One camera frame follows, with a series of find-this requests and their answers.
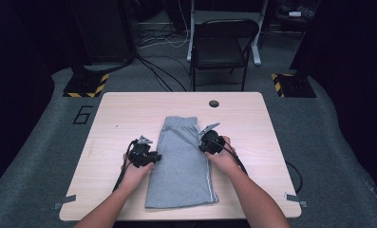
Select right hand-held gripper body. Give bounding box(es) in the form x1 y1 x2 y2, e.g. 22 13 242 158
198 123 227 157

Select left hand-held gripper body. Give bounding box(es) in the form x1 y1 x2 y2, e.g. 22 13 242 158
127 135 154 169

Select grey shorts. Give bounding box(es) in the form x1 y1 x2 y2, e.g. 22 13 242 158
144 115 219 210

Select person's right hand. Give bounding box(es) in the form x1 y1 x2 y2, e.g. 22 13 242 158
206 136 241 175

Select person's left hand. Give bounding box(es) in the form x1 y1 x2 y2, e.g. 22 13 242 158
122 154 156 188

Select black base with hazard tape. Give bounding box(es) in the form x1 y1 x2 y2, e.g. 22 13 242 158
62 72 110 99
270 72 317 99

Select black folding chair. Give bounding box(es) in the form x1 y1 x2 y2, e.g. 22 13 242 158
189 18 260 93

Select black equipment stand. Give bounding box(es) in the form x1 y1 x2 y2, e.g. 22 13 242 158
66 0 137 74

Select dark curtain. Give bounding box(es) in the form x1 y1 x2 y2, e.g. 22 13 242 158
289 0 377 212
0 0 70 198

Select right hand-held gripper cable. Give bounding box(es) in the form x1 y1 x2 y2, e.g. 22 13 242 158
209 138 249 176

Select hand-held gripper cable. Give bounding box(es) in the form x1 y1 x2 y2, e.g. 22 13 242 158
209 138 249 176
112 140 137 194

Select left hand-held gripper cable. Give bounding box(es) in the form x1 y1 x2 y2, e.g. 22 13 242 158
112 140 137 194

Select black floor cables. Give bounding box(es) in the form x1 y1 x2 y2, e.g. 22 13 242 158
136 54 189 93

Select grey metal table bracket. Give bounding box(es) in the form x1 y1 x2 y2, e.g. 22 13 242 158
52 194 78 211
284 192 309 209

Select thin black cable loop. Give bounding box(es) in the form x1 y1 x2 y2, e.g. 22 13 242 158
285 161 304 195

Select white desk frame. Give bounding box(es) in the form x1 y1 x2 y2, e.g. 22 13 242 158
186 0 270 67

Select white floor cable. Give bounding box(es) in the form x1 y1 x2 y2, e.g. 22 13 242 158
138 0 191 49

